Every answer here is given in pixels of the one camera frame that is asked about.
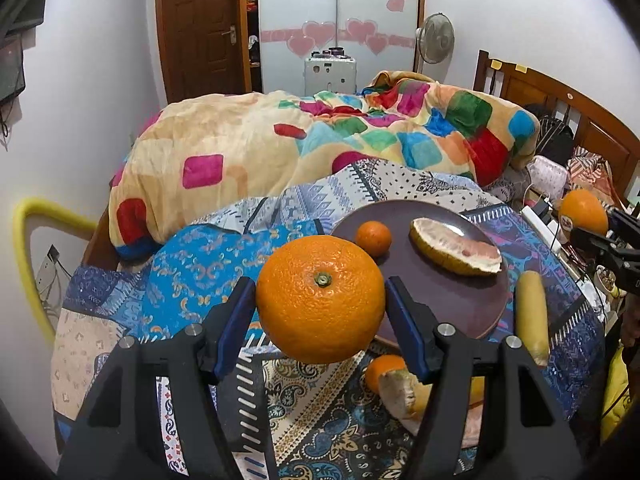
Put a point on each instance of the white power strip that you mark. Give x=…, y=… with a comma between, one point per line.
x=542, y=225

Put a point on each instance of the stickered orange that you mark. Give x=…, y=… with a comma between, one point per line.
x=582, y=212

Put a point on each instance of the dark purple plate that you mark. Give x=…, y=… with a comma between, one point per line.
x=450, y=295

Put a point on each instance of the pomelo slice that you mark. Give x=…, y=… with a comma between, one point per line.
x=452, y=250

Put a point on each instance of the brown wooden door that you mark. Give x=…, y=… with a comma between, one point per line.
x=200, y=25

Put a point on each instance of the white electric fan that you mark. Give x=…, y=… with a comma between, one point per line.
x=436, y=37

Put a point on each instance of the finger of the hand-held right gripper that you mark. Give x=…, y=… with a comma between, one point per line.
x=625, y=222
x=600, y=247

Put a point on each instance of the wooden headboard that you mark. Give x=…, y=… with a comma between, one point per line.
x=600, y=115

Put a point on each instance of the frosted wardrobe with heart stickers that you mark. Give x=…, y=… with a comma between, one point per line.
x=340, y=5

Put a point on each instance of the pink white cloth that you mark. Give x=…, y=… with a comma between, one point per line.
x=547, y=175

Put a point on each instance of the small white cup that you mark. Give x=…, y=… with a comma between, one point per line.
x=607, y=280

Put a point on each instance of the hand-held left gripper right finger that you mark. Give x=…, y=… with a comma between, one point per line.
x=406, y=327

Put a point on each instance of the black bag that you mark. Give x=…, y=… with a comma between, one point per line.
x=555, y=137

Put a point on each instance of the white box appliance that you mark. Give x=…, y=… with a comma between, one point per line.
x=330, y=75

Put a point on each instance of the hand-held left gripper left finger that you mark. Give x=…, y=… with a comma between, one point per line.
x=239, y=320

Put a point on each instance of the wall power socket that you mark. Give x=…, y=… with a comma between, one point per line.
x=51, y=259

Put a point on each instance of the large orange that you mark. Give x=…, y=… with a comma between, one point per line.
x=320, y=305

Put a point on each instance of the yellow cloth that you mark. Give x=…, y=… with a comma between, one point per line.
x=616, y=390

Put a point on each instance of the small tangerine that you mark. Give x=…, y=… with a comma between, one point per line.
x=382, y=372
x=373, y=238

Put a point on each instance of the wall-mounted black screen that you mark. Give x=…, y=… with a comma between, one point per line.
x=27, y=5

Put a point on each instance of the yellow banana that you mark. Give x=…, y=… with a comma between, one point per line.
x=531, y=310

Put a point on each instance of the colourful checked blanket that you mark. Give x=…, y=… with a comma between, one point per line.
x=250, y=150

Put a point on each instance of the yellow tube frame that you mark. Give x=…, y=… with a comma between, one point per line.
x=22, y=260

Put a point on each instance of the blue patterned bed sheet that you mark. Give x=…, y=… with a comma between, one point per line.
x=175, y=270

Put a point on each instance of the pomelo peel piece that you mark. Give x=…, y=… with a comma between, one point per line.
x=400, y=395

